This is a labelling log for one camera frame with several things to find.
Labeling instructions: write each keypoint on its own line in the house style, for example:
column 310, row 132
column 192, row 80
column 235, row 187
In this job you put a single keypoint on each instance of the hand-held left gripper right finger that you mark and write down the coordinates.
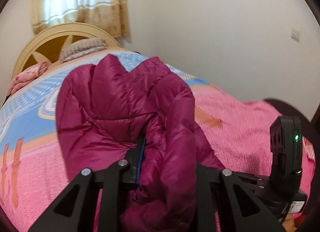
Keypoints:
column 207, row 172

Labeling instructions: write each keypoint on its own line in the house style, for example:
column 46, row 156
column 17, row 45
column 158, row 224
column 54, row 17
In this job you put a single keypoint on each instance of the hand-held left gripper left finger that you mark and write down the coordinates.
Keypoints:
column 132, row 164

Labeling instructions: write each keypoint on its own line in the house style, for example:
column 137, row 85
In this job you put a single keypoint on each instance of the magenta puffer jacket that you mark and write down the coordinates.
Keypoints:
column 112, row 102

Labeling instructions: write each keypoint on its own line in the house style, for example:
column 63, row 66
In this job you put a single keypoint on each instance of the dark rounded furniture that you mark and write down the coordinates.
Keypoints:
column 287, row 108

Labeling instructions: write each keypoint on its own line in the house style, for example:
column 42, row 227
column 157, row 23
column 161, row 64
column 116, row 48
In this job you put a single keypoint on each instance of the pink textured bedspread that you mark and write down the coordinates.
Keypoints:
column 237, row 127

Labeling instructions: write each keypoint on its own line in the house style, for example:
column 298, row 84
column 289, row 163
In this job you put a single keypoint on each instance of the blue printed fleece blanket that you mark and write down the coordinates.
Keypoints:
column 25, row 102

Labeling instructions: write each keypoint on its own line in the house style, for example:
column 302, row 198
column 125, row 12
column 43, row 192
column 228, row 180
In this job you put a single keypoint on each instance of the grey striped pillow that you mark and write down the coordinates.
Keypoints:
column 82, row 46

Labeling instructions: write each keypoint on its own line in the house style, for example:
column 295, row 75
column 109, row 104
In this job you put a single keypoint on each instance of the pink floral pillow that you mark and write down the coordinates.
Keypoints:
column 27, row 74

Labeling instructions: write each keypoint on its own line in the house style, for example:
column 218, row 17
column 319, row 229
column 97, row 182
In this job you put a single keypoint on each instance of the cream wooden headboard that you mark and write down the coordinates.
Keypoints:
column 50, row 36

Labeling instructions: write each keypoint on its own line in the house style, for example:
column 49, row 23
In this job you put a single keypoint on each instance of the beige lace curtain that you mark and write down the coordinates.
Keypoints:
column 100, row 14

